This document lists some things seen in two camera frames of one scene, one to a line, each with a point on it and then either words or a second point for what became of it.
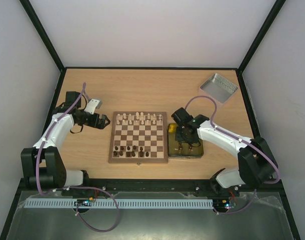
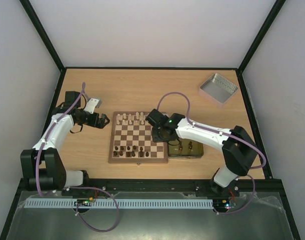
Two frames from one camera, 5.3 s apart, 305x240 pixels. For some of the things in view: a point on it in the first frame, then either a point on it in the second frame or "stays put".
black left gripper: [100, 125] stays put
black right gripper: [185, 141] → [153, 118]
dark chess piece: [115, 152] stays put
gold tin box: [178, 150] stays put
